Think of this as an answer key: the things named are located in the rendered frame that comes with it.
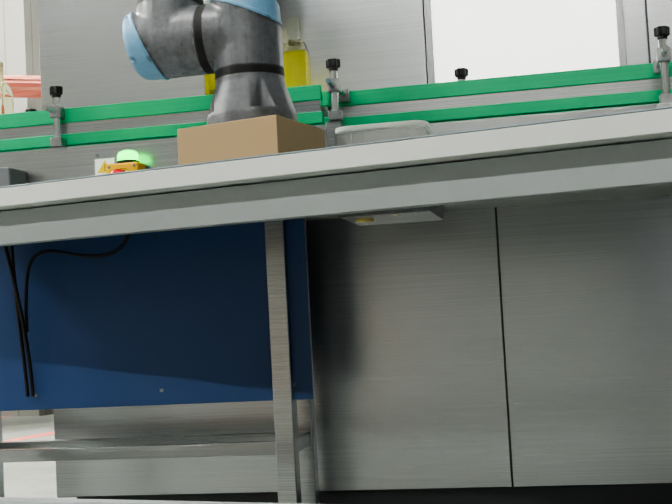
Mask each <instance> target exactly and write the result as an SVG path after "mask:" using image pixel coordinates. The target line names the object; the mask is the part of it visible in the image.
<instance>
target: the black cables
mask: <svg viewBox="0 0 672 504"><path fill-rule="evenodd" d="M129 237H130V234H128V235H126V237H125V239H124V241H123V242H122V244H121V245H120V246H119V247H117V248H116V249H114V250H112V251H110V252H107V253H102V254H81V253H74V252H69V251H64V250H58V249H46V250H42V251H39V252H37V253H36V254H34V255H33V256H32V257H31V259H30V261H29V263H28V266H27V270H26V277H25V290H24V315H23V310H22V305H21V301H20V296H19V292H18V288H17V280H16V269H15V258H14V245H10V255H9V251H8V246H4V251H5V255H6V259H7V263H8V267H9V271H10V275H11V280H12V284H13V289H14V299H15V307H16V316H17V325H18V333H19V342H20V350H21V358H22V366H23V375H24V384H25V394H26V397H30V395H29V384H28V375H27V366H26V358H25V350H24V342H25V349H26V356H27V363H28V372H29V380H30V390H31V397H33V396H35V391H34V381H33V372H32V364H31V356H30V349H29V342H28V336H27V332H29V327H28V283H29V274H30V268H31V265H32V262H33V261H34V259H35V258H36V257H37V256H39V255H41V254H44V253H60V254H66V255H70V256H76V257H83V258H101V257H106V256H110V255H112V254H115V253H116V252H118V251H119V250H121V249H122V248H123V247H124V246H125V244H126V243H127V241H128V239H129ZM10 258H11V259H10ZM24 316H25V320H24ZM22 331H23V333H22ZM23 336H24V342H23Z"/></svg>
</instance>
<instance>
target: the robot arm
mask: <svg viewBox="0 0 672 504"><path fill-rule="evenodd" d="M209 1H210V3H209V4H204V0H136V13H130V14H128V15H126V16H125V18H124V20H123V25H122V32H123V39H124V44H125V48H126V51H127V54H128V57H129V59H130V62H131V64H132V66H133V67H134V69H135V70H136V72H137V73H138V74H139V75H140V76H141V77H142V78H144V79H146V80H162V79H164V80H170V79H172V78H181V77H189V76H198V75H206V74H214V73H215V91H214V94H213V98H212V102H211V106H210V110H209V114H208V117H207V125H209V124H216V123H223V122H229V121H236V120H243V119H249V118H256V117H263V116H269V115H279V116H282V117H285V118H289V119H292V120H295V121H298V116H297V113H296V110H295V108H294V105H293V103H292V100H291V97H290V95H289V92H288V90H287V87H286V84H285V75H284V58H283V41H282V27H283V24H282V22H281V15H280V7H279V4H278V2H277V1H276V0H209Z"/></svg>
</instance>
